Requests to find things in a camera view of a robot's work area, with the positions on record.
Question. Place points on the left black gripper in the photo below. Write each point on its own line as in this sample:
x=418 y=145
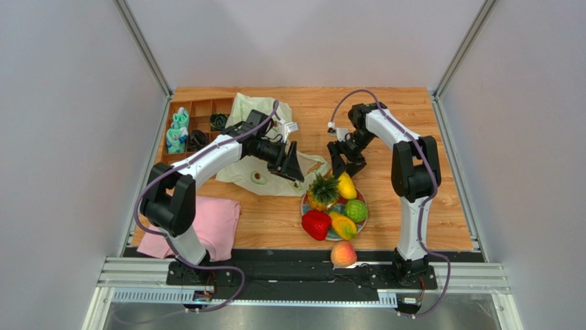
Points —
x=289 y=165

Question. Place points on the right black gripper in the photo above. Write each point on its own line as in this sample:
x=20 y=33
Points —
x=344 y=152

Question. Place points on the fake yellow lemon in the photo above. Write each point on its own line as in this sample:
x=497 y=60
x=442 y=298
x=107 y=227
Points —
x=346 y=187

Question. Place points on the fake pineapple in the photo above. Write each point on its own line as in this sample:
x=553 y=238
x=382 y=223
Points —
x=323 y=193

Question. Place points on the green custard apple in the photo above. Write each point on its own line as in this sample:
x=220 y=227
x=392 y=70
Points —
x=356 y=210

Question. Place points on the avocado print plastic bag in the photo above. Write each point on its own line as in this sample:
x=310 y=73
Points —
x=252 y=173

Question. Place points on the fake red apple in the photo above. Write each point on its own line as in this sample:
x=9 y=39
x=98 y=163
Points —
x=316 y=224

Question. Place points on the fake papaya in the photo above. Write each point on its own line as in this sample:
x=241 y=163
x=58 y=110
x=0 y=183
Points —
x=343 y=226

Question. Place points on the fake peach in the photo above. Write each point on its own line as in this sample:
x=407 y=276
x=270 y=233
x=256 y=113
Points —
x=343 y=254

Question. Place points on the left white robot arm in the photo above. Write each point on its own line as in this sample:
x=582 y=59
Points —
x=169 y=199

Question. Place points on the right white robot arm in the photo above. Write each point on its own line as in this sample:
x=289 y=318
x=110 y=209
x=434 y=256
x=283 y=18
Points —
x=415 y=174

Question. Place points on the red teal floral plate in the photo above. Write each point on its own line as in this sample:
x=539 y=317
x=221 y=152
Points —
x=338 y=207

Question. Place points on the dark rolled sock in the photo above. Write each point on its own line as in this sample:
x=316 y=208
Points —
x=218 y=121

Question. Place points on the pink folded cloth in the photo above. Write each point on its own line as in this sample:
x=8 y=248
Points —
x=215 y=224

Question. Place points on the black rolled sock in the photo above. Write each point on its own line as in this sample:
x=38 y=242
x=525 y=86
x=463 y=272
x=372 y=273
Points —
x=197 y=140

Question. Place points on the wooden divider tray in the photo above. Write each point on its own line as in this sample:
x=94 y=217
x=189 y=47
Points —
x=200 y=112

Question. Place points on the teal rolled sock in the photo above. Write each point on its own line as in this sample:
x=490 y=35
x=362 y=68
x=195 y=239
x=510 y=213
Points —
x=180 y=119
x=176 y=140

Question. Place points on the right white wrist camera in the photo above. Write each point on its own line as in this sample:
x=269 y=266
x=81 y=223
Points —
x=340 y=133

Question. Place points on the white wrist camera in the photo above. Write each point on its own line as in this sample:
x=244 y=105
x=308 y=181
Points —
x=340 y=133
x=287 y=128

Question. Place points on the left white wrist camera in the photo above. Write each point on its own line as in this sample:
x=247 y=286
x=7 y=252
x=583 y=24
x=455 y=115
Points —
x=287 y=128

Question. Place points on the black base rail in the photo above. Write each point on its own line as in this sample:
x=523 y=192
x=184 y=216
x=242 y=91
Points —
x=300 y=275

